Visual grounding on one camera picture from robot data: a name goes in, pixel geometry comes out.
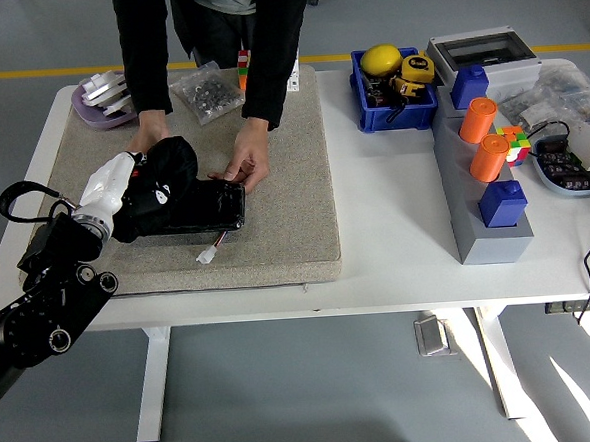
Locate black cable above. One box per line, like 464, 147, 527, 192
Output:
524, 119, 590, 328

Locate small white plastic block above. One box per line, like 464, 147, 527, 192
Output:
84, 69, 122, 93

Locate large yellow tape measure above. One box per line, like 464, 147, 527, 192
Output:
398, 52, 437, 85

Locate yellow round ball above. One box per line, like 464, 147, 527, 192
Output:
358, 42, 404, 77

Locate black electronic components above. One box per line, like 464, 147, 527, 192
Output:
538, 136, 590, 195

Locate blue plastic block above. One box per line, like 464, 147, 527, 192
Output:
476, 179, 531, 230
448, 62, 491, 111

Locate black glossy panel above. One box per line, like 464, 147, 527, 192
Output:
159, 176, 249, 236

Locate grey stepped stand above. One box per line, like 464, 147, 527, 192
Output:
429, 86, 537, 268

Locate person's left hand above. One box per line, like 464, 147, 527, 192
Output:
204, 115, 274, 195

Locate tall multicoloured puzzle cube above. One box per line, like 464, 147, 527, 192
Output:
236, 47, 253, 91

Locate small multicoloured puzzle cube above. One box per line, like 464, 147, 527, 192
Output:
495, 124, 534, 168

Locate black rag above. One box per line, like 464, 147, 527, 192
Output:
105, 134, 204, 245

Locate grey metal floor box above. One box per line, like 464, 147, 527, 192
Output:
412, 310, 460, 359

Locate white flat plastic bar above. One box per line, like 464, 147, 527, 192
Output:
80, 78, 128, 106

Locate blue plastic bin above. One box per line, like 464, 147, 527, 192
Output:
348, 45, 441, 135

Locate clear bag of metal nuts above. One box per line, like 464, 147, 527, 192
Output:
167, 58, 248, 128

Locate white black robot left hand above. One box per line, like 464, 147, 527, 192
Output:
72, 146, 176, 229

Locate clear bag of small parts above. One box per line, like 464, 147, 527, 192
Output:
494, 60, 590, 139

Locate white table leg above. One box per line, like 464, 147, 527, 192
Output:
473, 304, 532, 423
129, 326, 179, 442

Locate orange plastic cylinder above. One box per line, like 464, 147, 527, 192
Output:
467, 133, 513, 185
456, 95, 501, 145

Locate black power strip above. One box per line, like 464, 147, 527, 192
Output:
544, 300, 590, 316

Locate black part in bin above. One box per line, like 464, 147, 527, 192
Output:
363, 72, 393, 109

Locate grey electrical enclosure box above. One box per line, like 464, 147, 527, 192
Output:
424, 29, 542, 103

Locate grey-brown mat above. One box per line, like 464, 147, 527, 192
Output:
8, 62, 344, 304

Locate blue-grey tray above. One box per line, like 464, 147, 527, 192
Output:
529, 134, 590, 201

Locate person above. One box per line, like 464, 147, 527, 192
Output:
109, 0, 324, 201

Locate white long plastic bar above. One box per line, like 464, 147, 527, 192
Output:
101, 93, 134, 117

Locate small yellow black tape measure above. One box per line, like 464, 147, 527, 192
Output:
389, 73, 427, 106

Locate purple tray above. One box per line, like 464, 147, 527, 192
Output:
69, 73, 139, 132

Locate panel wire with white connector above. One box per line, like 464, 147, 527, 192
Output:
193, 228, 234, 265

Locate person's right hand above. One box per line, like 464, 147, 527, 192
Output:
125, 108, 171, 155

